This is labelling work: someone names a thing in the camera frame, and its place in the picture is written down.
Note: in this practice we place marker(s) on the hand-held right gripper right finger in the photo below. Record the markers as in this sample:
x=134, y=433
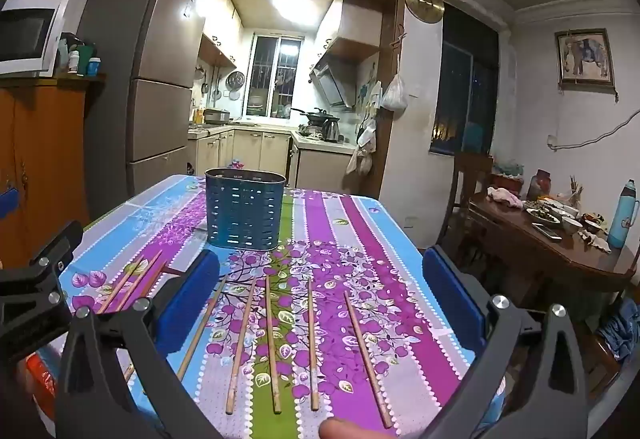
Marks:
x=452, y=291

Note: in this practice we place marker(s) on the orange wooden cabinet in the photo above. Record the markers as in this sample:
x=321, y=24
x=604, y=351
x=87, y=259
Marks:
x=45, y=159

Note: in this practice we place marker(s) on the kitchen ceiling light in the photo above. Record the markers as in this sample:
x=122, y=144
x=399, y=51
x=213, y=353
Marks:
x=295, y=4

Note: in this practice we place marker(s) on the white hanging plastic bag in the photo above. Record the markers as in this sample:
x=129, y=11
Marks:
x=395, y=94

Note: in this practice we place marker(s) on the metal range hood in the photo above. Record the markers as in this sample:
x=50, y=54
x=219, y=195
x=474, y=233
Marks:
x=332, y=84

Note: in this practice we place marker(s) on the light blue thermos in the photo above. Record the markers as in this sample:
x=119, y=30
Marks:
x=622, y=216

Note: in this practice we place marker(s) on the dark room window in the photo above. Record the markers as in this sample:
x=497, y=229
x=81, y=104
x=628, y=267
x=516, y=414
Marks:
x=467, y=84

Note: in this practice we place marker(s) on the wooden dining chair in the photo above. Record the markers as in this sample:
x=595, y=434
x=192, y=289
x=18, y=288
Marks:
x=472, y=169
x=595, y=359

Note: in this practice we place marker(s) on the smartphone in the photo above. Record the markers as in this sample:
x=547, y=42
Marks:
x=547, y=231

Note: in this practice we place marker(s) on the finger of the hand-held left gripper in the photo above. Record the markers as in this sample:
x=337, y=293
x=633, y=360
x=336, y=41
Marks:
x=7, y=203
x=47, y=256

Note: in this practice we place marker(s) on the red jar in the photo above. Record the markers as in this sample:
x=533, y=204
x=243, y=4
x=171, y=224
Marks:
x=541, y=183

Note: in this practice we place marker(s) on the black wok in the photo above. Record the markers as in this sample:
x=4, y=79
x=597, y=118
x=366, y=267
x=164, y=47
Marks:
x=315, y=116

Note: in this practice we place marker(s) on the white medicine bottle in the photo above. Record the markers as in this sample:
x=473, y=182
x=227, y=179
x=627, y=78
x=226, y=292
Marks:
x=74, y=62

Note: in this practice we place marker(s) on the white microwave oven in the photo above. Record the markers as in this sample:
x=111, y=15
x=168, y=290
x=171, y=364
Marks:
x=25, y=39

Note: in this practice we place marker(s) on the white bowl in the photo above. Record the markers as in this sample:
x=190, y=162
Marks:
x=572, y=225

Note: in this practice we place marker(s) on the red basket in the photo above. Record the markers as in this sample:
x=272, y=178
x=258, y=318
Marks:
x=507, y=179

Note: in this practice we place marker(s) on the beige kitchen base cabinets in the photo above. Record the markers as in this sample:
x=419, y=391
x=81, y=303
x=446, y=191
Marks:
x=260, y=151

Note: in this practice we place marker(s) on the pink cloth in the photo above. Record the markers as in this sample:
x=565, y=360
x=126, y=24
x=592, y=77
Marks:
x=505, y=196

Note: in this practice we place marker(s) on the crumpled white tissue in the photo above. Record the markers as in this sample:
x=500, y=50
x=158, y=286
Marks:
x=595, y=240

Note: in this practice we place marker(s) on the bowl of greens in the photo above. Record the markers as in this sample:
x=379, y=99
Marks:
x=544, y=216

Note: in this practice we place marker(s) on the dark wooden dining table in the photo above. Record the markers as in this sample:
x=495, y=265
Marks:
x=550, y=261

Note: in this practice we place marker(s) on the blue slotted utensil holder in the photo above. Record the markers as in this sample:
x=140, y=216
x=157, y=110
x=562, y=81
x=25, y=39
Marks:
x=245, y=214

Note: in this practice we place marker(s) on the green container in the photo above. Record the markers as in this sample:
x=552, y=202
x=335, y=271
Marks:
x=87, y=50

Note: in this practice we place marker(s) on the person's right hand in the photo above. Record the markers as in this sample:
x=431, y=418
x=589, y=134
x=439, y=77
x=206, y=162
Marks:
x=340, y=430

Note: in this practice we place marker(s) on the orange plastic bag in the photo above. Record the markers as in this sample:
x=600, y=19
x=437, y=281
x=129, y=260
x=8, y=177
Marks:
x=37, y=371

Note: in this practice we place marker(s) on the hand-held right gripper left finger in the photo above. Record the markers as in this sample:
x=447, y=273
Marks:
x=187, y=304

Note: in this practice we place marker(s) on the silver refrigerator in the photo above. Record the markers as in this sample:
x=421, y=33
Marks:
x=160, y=44

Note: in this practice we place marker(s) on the gold wall clock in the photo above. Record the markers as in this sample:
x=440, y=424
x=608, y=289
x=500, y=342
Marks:
x=424, y=3

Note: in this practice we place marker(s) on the cup of chopsticks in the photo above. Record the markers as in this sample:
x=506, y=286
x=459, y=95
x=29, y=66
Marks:
x=576, y=193

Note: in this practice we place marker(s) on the white wall socket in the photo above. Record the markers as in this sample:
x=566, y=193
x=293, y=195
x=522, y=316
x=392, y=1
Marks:
x=551, y=139

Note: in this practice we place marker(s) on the barred kitchen window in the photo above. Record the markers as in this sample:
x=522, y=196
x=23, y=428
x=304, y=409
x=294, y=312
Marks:
x=277, y=74

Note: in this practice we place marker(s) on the blue cloth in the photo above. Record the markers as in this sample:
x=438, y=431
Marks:
x=620, y=326

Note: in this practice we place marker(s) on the wooden chopstick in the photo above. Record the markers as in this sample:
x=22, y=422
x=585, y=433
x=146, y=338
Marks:
x=142, y=280
x=120, y=288
x=312, y=344
x=242, y=344
x=367, y=359
x=272, y=344
x=202, y=329
x=129, y=373

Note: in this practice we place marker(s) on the steel kettle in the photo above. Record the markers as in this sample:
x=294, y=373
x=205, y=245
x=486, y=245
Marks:
x=331, y=131

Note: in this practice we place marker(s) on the framed elephant picture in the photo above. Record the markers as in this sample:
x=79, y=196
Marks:
x=585, y=56

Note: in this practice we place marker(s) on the floral striped tablecloth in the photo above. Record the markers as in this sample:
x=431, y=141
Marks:
x=330, y=239

